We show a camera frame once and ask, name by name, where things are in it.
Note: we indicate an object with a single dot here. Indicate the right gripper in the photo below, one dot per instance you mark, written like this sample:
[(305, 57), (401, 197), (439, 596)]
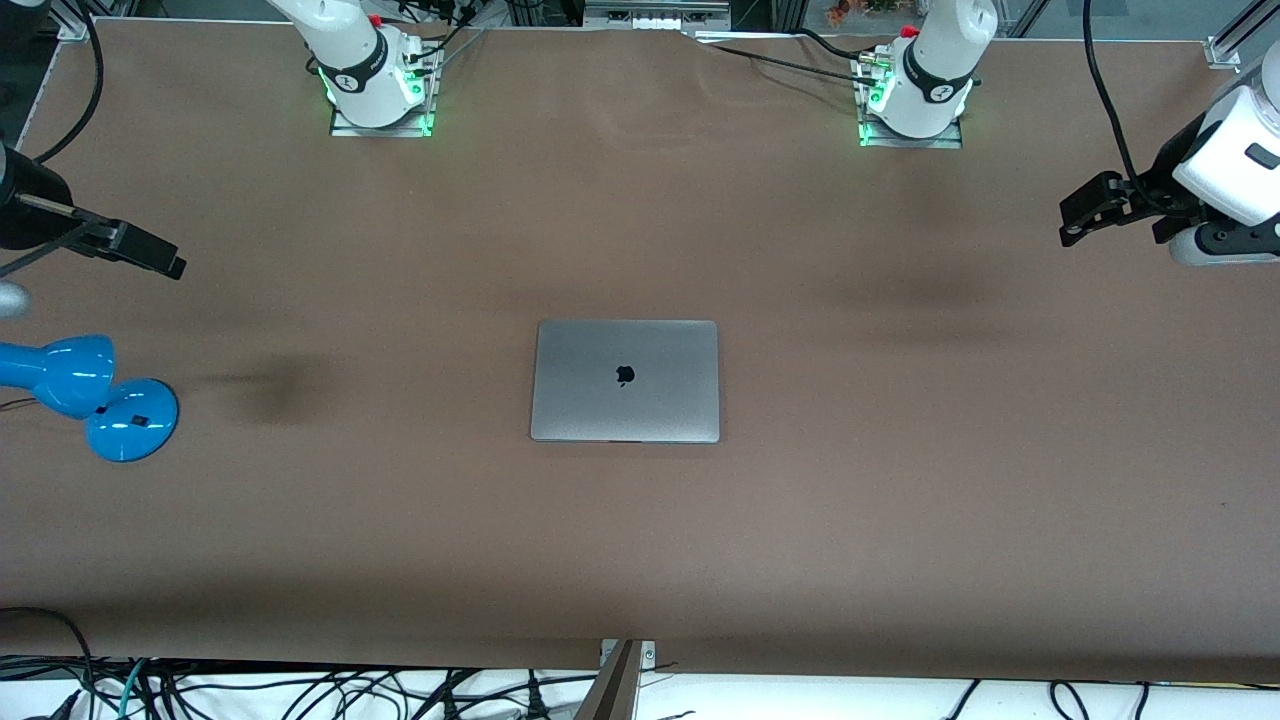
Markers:
[(28, 205)]

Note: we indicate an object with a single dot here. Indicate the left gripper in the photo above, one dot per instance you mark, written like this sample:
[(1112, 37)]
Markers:
[(1160, 182)]

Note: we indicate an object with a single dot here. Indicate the silver grey laptop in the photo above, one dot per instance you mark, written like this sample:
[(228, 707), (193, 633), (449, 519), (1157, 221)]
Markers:
[(600, 380)]

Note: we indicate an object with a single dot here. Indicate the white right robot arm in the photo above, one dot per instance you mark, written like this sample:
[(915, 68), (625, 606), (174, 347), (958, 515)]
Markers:
[(350, 50)]

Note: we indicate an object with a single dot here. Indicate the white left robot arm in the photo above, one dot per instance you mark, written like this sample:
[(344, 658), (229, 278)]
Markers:
[(935, 70)]

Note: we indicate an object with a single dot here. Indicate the blue desk lamp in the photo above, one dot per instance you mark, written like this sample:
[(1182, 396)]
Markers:
[(60, 370)]

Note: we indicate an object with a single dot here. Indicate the small orange object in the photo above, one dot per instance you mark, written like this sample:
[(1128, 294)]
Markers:
[(838, 12)]

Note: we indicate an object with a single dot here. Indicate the brown table mat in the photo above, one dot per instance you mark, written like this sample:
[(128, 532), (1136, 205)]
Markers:
[(900, 500)]

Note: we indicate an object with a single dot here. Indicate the grey power strip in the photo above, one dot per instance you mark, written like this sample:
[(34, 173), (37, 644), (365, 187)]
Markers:
[(650, 15)]

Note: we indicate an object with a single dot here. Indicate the aluminium frame profile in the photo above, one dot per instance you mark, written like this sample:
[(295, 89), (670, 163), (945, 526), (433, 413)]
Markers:
[(75, 20), (1225, 50)]

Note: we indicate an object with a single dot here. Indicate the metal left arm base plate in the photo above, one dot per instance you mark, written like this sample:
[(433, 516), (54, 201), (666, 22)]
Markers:
[(905, 143)]

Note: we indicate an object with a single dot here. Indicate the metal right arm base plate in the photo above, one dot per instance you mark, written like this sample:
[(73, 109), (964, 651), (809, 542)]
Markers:
[(345, 130)]

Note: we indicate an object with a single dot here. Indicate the grey aluminium frame post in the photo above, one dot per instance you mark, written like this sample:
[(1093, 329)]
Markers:
[(612, 695)]

